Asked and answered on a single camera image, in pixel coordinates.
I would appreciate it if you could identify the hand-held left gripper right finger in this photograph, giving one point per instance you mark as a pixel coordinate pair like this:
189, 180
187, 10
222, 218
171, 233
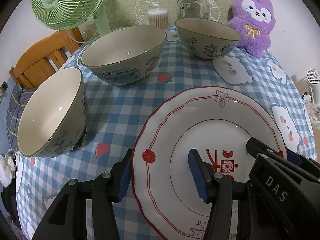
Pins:
197, 177

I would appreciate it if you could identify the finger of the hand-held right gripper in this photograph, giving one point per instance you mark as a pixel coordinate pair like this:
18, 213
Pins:
293, 158
270, 170

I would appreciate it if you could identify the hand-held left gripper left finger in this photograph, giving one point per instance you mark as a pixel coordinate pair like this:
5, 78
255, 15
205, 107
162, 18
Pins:
123, 180

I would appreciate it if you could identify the white plate with red rim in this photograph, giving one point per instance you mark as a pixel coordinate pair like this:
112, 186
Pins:
175, 130

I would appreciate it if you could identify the green floral ceramic bowl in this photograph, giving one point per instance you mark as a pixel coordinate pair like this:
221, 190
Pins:
120, 50
207, 47
50, 115

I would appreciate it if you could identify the blue checkered tablecloth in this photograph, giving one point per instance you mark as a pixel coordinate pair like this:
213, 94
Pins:
120, 105

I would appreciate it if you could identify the white standing fan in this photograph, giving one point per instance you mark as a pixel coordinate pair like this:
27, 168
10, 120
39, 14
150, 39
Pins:
313, 80

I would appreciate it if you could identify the white crumpled cloth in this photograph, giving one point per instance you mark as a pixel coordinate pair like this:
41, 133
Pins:
6, 170

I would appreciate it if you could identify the purple plush toy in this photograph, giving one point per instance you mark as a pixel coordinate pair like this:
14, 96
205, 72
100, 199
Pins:
252, 40

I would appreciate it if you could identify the grey plaid pillow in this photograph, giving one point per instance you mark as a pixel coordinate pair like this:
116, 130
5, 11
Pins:
17, 100

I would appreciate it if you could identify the wooden bed headboard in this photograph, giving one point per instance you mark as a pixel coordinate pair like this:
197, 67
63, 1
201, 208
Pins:
32, 60

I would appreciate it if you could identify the cotton swab container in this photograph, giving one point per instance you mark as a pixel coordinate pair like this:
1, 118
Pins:
157, 20

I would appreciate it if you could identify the glass jar with dark lid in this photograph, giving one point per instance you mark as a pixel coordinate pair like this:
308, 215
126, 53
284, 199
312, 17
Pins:
192, 7

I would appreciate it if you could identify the green desk fan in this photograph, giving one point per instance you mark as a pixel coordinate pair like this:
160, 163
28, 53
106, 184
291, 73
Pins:
62, 5

